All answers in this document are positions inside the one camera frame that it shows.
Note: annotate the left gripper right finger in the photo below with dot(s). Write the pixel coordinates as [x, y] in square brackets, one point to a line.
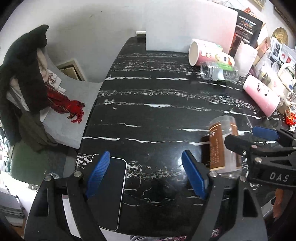
[231, 210]

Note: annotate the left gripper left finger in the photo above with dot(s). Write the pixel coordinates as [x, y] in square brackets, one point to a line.
[47, 218]

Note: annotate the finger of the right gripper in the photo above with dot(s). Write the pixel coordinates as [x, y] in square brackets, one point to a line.
[266, 166]
[284, 137]

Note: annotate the clear cup brown label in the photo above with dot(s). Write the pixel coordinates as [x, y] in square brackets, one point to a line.
[222, 160]

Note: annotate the pink panda paper cup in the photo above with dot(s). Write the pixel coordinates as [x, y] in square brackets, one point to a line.
[264, 97]

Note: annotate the pink cartoon paper cup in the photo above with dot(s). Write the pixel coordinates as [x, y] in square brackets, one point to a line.
[202, 51]

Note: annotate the person's right hand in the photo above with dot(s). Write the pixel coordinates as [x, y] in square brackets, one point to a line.
[282, 198]

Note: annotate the grey sofa chair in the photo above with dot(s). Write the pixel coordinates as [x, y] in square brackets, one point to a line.
[64, 120]

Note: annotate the black smartphone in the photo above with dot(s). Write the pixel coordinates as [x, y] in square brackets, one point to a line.
[105, 205]

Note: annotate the white tissue roll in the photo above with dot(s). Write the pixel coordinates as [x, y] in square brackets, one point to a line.
[244, 58]

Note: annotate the clear jar green label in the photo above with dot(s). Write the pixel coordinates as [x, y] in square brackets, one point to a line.
[218, 71]

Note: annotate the black coffee bag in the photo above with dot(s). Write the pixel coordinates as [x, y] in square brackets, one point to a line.
[247, 29]

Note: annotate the black jacket on chair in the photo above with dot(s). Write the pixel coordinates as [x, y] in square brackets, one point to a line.
[21, 63]

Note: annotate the white foam board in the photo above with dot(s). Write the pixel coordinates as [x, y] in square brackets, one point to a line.
[171, 25]

